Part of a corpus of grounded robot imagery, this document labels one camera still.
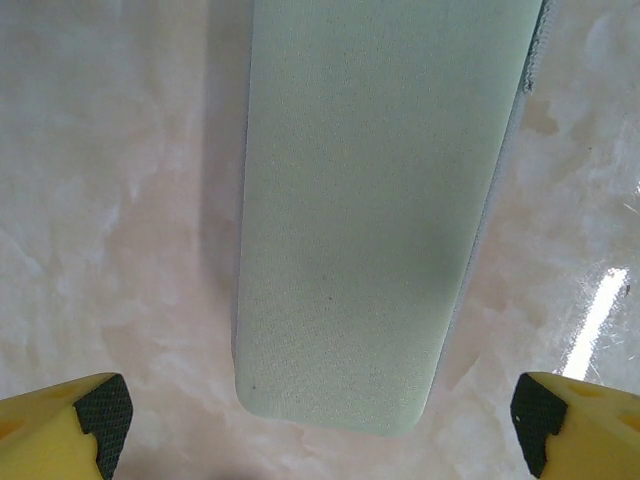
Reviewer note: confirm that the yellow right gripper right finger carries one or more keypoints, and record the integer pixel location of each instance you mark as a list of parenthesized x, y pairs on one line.
[(590, 435)]

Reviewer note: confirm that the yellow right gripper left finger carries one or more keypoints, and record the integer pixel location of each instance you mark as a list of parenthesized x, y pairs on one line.
[(50, 430)]

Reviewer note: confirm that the light green pencil case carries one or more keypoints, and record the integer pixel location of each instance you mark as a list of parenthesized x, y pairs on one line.
[(360, 200)]

